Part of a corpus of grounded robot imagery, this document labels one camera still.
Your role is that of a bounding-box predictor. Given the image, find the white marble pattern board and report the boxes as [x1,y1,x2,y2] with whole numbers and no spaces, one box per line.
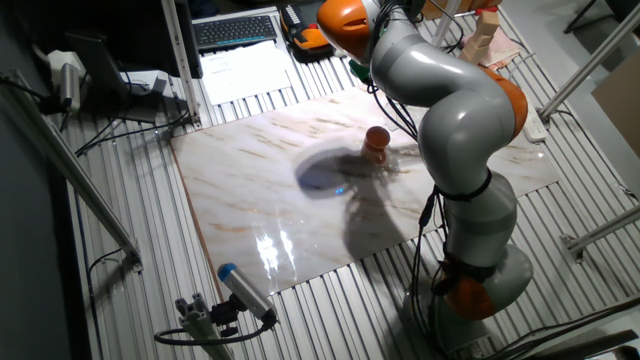
[169,84,560,297]

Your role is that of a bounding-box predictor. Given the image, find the white printed paper sheet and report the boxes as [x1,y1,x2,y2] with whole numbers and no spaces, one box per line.
[199,40,293,106]

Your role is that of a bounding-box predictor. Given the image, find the orange black teach pendant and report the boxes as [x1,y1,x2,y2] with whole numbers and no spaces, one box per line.
[279,3,335,52]

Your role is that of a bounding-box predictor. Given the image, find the black keyboard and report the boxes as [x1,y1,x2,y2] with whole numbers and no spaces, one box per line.
[192,14,279,51]

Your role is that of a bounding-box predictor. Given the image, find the stacked wooden blocks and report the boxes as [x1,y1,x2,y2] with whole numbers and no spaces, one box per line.
[459,7,501,65]

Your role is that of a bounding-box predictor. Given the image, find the white power strip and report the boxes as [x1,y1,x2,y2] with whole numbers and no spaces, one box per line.
[522,105,550,145]

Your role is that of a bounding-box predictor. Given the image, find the pink cloth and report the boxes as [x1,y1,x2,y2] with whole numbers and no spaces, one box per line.
[459,27,524,71]

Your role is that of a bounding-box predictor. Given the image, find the black monitor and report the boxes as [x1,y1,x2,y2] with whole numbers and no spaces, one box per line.
[64,0,204,81]

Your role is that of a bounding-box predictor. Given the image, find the long slanted aluminium profile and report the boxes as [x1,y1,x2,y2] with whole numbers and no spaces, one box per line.
[0,69,145,274]

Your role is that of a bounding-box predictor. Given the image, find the black monitor stand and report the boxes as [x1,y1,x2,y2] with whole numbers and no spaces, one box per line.
[64,30,176,125]

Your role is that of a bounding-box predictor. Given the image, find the short aluminium floor profile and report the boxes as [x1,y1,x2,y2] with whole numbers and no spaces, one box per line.
[559,204,640,264]

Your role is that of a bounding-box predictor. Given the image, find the brown cardboard sheet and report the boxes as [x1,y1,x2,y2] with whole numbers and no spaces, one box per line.
[589,49,640,161]

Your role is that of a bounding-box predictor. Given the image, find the black metal bar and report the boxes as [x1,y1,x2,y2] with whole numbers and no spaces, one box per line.
[519,327,640,360]

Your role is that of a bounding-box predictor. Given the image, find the silver camera blue end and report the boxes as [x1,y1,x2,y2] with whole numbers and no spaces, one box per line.
[217,262,279,325]

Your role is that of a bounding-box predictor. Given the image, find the aluminium frame post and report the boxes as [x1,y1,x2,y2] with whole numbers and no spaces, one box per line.
[159,0,202,129]

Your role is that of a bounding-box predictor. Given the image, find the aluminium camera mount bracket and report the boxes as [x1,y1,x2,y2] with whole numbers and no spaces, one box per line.
[174,292,241,360]

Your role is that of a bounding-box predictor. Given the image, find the slim aluminium post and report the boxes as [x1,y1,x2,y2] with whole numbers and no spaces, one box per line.
[430,0,464,49]

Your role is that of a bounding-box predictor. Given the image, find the black camera cable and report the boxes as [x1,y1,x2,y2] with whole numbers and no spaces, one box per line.
[153,312,279,347]

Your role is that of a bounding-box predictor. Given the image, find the silver device white mount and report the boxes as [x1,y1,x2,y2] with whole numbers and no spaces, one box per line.
[47,49,87,114]

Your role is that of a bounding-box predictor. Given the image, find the thick aluminium frame beam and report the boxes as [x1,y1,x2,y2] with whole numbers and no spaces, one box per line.
[538,4,640,121]

